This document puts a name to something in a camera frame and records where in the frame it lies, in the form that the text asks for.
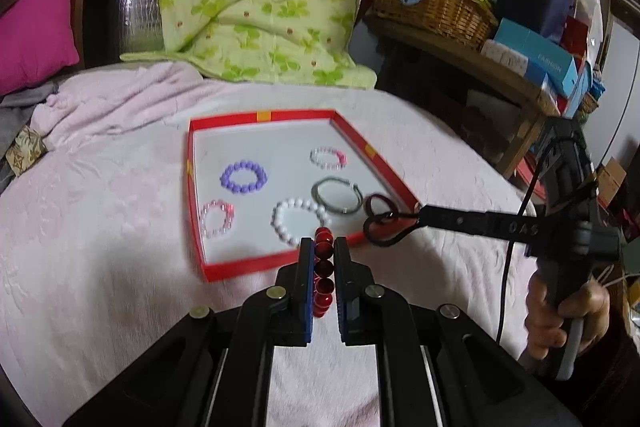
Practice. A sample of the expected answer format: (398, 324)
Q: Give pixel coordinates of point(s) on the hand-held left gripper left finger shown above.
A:
(306, 277)

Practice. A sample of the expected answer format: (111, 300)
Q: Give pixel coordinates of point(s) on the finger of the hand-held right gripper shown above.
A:
(455, 219)

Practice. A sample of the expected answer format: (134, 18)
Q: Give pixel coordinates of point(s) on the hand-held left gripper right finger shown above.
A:
(341, 277)

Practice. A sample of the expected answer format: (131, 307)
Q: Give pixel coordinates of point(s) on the dark red bangle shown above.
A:
(366, 204)

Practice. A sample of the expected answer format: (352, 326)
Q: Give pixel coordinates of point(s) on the silver bangle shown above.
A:
(316, 194)

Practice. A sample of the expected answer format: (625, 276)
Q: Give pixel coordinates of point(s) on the red shallow box tray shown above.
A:
(280, 147)

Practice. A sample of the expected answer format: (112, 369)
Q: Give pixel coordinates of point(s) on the person's right hand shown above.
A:
(537, 322)

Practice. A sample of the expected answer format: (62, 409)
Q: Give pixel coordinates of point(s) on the brown cardboard box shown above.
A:
(610, 177)

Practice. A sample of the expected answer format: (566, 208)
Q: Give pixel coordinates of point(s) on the small wicker basket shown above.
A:
(587, 103)

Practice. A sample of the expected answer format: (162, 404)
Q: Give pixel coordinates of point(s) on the blue cardboard box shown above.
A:
(540, 57)

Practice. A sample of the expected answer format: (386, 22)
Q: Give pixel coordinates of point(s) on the white patterned box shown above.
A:
(505, 54)

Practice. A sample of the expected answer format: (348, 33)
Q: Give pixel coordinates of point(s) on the wooden bench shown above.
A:
(450, 39)

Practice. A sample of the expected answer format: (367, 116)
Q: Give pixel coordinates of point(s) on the pale pink fleece blanket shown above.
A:
(100, 232)

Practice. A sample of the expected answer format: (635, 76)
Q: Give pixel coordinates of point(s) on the small patterned cloth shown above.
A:
(27, 149)

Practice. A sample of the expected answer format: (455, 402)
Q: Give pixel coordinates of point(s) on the grey blanket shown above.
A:
(15, 117)

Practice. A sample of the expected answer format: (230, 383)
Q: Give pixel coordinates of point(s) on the magenta pillow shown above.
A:
(35, 32)

